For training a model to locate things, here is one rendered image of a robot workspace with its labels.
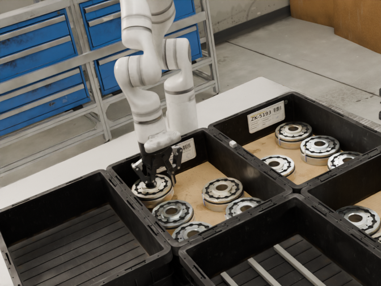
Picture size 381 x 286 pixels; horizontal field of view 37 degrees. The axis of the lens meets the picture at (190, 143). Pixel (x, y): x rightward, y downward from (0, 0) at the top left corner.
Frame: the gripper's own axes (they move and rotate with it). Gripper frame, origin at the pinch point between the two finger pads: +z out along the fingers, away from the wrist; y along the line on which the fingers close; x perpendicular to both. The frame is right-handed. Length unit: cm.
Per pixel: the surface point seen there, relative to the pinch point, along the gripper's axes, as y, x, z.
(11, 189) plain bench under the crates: 32, -57, 17
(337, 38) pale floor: -243, -210, 88
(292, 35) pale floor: -227, -244, 88
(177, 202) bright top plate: 0.3, 7.8, 1.3
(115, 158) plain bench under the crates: -4, -50, 17
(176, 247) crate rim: 11.2, 30.3, -5.8
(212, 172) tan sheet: -14.9, -1.3, 4.2
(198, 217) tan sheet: -2.4, 12.9, 4.1
